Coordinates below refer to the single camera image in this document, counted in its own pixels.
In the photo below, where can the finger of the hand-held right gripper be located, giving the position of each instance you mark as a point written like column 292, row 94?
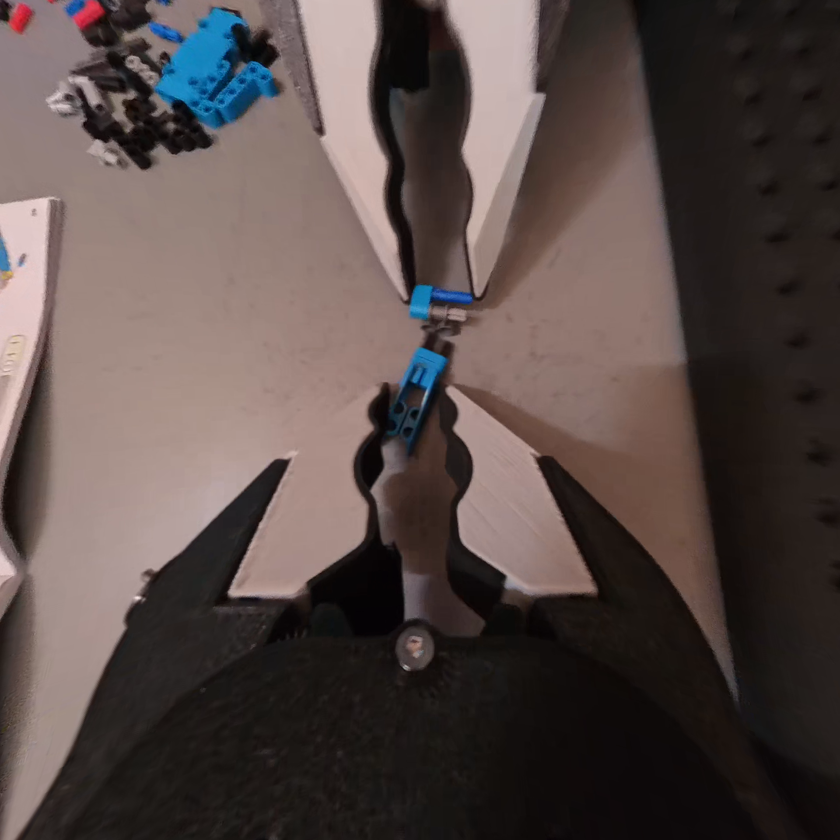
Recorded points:
column 505, row 98
column 348, row 98

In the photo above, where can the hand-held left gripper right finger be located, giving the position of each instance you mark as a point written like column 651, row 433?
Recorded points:
column 518, row 525

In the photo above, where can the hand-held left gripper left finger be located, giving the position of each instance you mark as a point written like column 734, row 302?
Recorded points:
column 308, row 525

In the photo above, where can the pile of toy bricks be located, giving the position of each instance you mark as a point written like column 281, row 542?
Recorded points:
column 210, row 72

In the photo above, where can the blue panel brick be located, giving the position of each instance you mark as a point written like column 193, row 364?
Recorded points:
column 420, row 380

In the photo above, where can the blue pin brick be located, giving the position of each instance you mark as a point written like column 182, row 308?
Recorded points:
column 454, row 296

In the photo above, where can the small blue beam brick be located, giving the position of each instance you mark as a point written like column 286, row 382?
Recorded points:
column 422, row 302

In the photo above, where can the dark grey connector brick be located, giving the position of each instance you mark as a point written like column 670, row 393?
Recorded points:
column 449, row 317

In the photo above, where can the grey desk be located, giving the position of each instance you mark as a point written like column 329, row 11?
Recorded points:
column 197, row 295

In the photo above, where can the black studded mat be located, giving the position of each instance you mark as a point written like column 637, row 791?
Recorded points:
column 754, row 394

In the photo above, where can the instruction manual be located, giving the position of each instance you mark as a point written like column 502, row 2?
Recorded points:
column 23, row 394

